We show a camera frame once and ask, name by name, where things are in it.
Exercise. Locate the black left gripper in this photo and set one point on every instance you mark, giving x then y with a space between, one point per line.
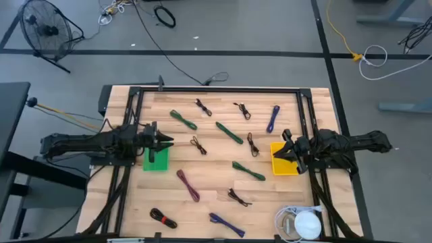
152 141

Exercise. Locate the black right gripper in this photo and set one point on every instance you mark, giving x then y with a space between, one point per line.
299 148

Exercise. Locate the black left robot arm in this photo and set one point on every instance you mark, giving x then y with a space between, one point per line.
84 141

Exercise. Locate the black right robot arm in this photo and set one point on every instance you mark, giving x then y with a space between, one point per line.
364 140

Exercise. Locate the yellow plastic basket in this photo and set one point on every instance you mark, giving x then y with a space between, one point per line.
281 168

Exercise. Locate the green plastic basket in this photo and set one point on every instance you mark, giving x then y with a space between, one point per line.
158 163

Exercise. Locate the white bulb table lamp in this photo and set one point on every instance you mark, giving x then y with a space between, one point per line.
307 225

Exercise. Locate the orange rod with black knob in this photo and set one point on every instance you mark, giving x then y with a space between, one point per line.
31 102

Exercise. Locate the black desk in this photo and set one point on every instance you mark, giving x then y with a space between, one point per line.
11 111

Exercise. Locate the black floor fan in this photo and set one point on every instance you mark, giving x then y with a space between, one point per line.
47 30

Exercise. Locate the desk with blue-grey legs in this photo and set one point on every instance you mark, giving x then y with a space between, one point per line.
388 19

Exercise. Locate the black aluminium table frame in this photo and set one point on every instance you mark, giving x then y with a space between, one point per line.
219 89

